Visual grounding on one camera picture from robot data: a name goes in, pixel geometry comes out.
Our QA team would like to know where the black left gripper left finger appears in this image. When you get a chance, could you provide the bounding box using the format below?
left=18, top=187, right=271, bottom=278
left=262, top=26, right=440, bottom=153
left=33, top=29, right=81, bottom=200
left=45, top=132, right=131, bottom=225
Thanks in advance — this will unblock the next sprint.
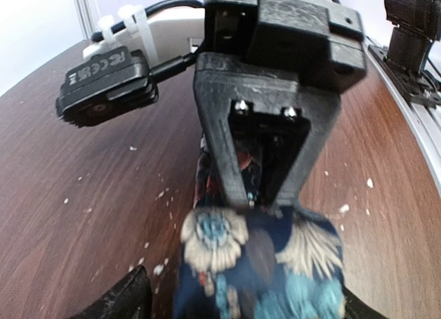
left=81, top=265, right=153, bottom=319

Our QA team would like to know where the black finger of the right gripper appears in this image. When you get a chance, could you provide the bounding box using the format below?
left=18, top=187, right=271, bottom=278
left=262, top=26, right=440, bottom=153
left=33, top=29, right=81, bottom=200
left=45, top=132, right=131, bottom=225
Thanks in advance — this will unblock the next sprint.
left=192, top=52, right=254, bottom=209

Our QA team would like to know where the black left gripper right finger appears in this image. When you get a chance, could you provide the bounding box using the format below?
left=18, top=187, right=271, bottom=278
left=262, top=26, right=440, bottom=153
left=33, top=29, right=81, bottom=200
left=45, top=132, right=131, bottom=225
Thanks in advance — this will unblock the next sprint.
left=342, top=286, right=382, bottom=319

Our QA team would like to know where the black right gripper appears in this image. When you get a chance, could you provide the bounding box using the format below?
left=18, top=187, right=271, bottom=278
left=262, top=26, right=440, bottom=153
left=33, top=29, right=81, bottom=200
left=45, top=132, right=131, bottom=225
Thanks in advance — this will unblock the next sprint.
left=204, top=0, right=367, bottom=206

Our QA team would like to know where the navy floral patterned tie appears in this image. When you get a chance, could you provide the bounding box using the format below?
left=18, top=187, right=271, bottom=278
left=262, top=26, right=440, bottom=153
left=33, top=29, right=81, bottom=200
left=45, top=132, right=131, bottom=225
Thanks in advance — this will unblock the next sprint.
left=172, top=141, right=345, bottom=318

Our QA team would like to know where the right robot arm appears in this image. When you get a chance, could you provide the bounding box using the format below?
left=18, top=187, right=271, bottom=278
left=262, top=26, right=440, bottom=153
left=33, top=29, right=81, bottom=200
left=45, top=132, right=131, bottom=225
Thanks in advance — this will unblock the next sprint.
left=150, top=0, right=367, bottom=207

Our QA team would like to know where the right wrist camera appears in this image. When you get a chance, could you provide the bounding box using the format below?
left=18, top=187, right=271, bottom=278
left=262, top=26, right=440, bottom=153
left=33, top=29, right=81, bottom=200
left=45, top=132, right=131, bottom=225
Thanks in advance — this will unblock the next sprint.
left=55, top=0, right=205, bottom=127

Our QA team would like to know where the aluminium front rail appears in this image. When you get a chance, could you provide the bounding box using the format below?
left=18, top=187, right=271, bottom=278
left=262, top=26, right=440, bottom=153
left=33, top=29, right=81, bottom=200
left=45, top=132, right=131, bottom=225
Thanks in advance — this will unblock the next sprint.
left=366, top=45, right=441, bottom=193

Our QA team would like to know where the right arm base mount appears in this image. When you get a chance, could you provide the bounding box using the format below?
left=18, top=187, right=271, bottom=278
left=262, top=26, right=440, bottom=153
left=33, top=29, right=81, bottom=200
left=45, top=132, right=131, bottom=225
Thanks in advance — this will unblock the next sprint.
left=368, top=0, right=440, bottom=107

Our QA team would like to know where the right aluminium frame post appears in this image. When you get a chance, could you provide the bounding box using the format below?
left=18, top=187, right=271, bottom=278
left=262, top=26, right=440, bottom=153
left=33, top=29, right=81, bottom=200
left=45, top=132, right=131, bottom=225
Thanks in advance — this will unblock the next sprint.
left=73, top=0, right=101, bottom=39

